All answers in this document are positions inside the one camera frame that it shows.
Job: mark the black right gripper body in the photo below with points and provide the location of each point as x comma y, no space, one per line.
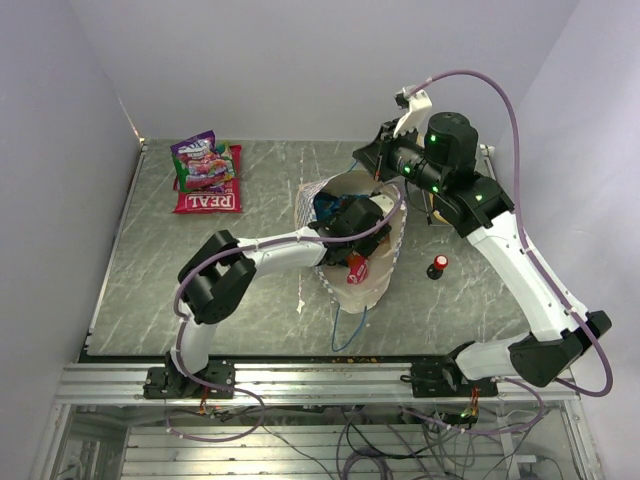
402,156

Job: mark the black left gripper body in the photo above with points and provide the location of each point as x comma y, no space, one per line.
364,246

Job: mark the blue snack bag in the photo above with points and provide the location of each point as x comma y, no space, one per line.
326,204

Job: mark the blue checkered paper bag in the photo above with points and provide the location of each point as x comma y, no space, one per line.
359,285

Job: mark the red REAL crisps bag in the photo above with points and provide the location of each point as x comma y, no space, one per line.
210,184

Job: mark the green candy bag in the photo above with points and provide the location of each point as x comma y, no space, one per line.
227,155

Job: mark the red pink candy bag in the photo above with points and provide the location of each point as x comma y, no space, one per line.
205,167

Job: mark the orange Fox's candy bag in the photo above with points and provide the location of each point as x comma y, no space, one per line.
360,266

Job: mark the purple Fox's candy bag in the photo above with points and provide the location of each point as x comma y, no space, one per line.
195,147

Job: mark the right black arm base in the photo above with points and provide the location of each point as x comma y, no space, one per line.
439,377

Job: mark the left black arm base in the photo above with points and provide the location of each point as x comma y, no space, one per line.
167,383

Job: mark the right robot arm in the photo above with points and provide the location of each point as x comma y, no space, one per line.
442,163

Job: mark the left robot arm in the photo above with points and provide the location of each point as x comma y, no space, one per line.
347,239

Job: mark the black whiteboard stand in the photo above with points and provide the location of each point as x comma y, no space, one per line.
427,206

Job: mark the red emergency stop button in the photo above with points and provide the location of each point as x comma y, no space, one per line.
437,267

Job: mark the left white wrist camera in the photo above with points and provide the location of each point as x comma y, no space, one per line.
385,202

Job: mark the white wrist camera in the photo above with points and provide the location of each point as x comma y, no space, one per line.
385,202
417,105

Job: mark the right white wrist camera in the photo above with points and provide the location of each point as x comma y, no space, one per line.
417,105

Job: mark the aluminium frame rail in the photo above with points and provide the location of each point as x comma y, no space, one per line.
276,384

